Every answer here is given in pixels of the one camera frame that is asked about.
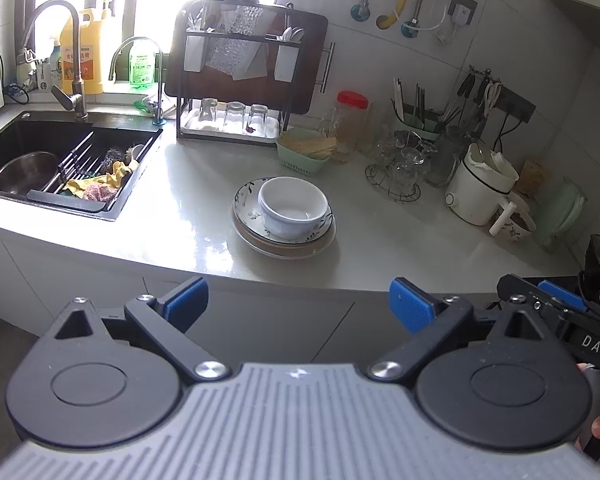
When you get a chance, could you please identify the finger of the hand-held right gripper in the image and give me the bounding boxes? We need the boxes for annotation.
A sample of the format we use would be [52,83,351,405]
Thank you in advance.
[496,274,563,331]
[536,280,590,313]

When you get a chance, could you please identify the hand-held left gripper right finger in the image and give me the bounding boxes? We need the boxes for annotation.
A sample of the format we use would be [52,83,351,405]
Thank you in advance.
[369,277,549,381]

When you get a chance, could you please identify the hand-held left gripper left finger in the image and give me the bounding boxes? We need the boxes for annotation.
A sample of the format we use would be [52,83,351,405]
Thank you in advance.
[54,276,232,382]

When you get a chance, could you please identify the white plate with grey leaf print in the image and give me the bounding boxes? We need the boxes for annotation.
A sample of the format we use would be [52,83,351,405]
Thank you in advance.
[232,195,337,253]

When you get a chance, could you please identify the pale blue plastic bowl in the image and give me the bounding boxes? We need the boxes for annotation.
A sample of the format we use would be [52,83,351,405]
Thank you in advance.
[258,176,330,240]

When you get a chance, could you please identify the plain white ceramic bowl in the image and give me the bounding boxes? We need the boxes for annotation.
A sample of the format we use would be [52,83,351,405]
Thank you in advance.
[260,176,329,223]

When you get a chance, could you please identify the floral bowl with dark contents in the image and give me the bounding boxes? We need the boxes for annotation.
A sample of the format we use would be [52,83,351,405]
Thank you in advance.
[500,205,537,242]

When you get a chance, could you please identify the pale green electric kettle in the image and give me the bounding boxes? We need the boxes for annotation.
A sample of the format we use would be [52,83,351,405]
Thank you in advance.
[535,177,588,253]

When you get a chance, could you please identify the white electric cooking pot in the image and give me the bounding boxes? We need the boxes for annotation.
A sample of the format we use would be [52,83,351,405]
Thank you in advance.
[444,142,521,236]

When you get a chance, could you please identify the yellow sponge pack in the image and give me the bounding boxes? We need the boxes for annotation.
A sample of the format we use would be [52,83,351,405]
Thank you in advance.
[517,160,551,198]

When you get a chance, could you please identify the clear cut glass tumbler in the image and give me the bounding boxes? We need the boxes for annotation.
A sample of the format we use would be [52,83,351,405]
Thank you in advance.
[387,152,421,193]

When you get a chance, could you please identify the pink scrub pad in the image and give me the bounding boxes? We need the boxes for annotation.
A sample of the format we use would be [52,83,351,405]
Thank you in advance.
[82,182,121,203]

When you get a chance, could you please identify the yellow dish cloth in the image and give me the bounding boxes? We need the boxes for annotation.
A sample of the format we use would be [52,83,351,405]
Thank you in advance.
[62,160,140,196]

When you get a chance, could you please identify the tall ribbed glass pitcher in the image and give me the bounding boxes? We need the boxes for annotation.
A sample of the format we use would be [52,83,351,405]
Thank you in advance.
[427,132,463,188]

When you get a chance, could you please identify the clear stemmed glass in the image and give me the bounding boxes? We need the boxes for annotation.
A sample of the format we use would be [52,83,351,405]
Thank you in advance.
[409,140,437,173]

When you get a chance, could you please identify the green chopstick holder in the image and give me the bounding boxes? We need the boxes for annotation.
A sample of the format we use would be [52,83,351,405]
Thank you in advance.
[391,110,443,143]

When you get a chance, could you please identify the green plastic basket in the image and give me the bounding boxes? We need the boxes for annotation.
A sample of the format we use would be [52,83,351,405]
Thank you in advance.
[275,129,338,176]

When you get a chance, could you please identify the black sink drain rack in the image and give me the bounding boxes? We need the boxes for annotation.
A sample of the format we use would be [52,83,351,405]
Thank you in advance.
[27,130,161,206]

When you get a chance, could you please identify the pile of wooden sticks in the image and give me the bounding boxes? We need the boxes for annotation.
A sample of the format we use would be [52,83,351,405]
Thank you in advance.
[280,130,338,158]

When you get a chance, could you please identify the clear jar with red lid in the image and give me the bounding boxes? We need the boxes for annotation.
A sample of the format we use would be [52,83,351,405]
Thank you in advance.
[332,91,370,163]

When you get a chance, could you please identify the clear drinking glass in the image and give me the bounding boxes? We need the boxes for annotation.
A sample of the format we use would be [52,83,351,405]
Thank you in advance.
[197,97,220,123]
[247,104,270,136]
[222,101,247,131]

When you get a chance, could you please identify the bundle of white chopsticks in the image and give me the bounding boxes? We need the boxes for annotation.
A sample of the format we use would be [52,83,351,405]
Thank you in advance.
[392,77,406,121]

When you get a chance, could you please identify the black kitchen sink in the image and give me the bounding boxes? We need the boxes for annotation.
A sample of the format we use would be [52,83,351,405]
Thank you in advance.
[0,110,163,222]

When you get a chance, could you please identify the chrome gooseneck faucet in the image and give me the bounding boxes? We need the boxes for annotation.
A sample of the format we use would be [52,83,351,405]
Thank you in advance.
[109,36,167,126]

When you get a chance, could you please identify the green bottle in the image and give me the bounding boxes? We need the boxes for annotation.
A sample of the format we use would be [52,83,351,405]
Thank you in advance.
[129,37,156,93]

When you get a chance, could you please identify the white cutlery holder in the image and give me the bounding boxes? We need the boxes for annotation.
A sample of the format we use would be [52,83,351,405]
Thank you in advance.
[182,30,206,73]
[274,40,301,82]

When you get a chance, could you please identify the yellow detergent bottle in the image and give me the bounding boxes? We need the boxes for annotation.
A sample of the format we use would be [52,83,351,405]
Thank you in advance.
[60,0,116,96]

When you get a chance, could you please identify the clear textured plastic sheet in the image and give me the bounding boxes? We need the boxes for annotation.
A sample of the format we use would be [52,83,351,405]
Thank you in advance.
[207,5,266,81]

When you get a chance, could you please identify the dark brown cutting board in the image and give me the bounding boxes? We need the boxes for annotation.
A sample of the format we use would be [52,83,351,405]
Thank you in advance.
[164,7,337,111]

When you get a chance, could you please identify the black metal dish rack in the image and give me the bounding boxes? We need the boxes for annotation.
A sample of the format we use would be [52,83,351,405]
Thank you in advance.
[176,0,306,145]

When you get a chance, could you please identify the tall grey pull-out faucet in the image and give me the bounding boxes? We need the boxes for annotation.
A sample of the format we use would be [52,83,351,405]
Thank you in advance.
[19,0,90,121]

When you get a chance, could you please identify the round wire glass rack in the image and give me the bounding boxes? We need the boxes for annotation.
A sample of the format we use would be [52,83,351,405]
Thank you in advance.
[364,160,423,203]

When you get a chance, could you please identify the black wall power strip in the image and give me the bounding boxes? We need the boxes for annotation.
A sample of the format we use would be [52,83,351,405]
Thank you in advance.
[500,87,537,123]

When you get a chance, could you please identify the white handled scissors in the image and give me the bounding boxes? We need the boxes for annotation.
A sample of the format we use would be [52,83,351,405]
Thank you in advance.
[482,82,502,117]

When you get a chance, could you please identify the wall utensil rail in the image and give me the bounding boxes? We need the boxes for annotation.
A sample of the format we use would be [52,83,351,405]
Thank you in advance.
[467,65,503,86]

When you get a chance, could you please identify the white wall socket box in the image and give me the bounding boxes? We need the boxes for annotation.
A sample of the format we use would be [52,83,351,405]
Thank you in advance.
[447,0,478,28]

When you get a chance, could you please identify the window frame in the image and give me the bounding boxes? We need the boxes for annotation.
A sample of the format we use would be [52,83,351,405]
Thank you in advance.
[0,0,281,91]

